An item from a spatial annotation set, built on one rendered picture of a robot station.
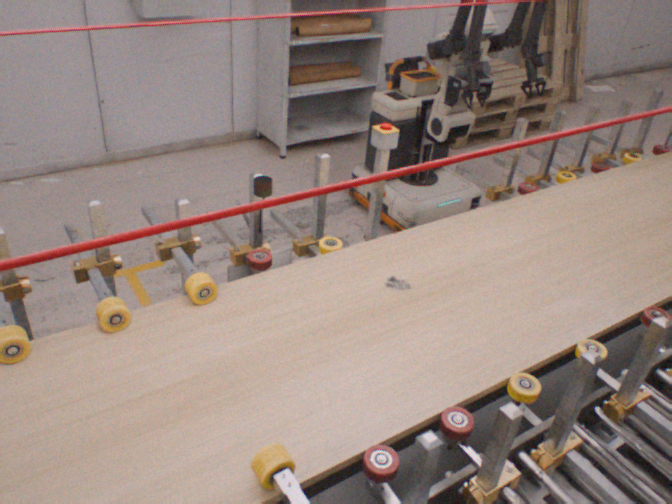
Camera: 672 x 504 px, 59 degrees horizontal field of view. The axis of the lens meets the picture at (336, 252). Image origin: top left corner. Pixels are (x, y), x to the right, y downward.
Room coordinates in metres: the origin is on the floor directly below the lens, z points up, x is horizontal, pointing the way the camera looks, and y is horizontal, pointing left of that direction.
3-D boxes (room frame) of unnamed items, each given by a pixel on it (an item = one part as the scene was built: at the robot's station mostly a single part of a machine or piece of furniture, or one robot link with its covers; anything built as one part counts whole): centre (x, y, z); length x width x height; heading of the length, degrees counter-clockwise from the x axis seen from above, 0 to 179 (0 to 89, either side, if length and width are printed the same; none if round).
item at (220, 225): (1.76, 0.36, 0.84); 0.43 x 0.03 x 0.04; 36
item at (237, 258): (1.69, 0.29, 0.85); 0.14 x 0.06 x 0.05; 126
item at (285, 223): (1.87, 0.14, 0.81); 0.43 x 0.03 x 0.04; 36
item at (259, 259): (1.59, 0.25, 0.85); 0.08 x 0.08 x 0.11
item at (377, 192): (2.01, -0.14, 0.93); 0.05 x 0.05 x 0.45; 36
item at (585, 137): (2.73, -1.14, 0.89); 0.04 x 0.04 x 0.48; 36
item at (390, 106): (3.65, -0.43, 0.59); 0.55 x 0.34 x 0.83; 126
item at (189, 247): (1.55, 0.50, 0.95); 0.14 x 0.06 x 0.05; 126
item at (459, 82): (3.35, -0.66, 0.99); 0.28 x 0.16 x 0.22; 126
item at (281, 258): (1.74, 0.27, 0.75); 0.26 x 0.01 x 0.10; 126
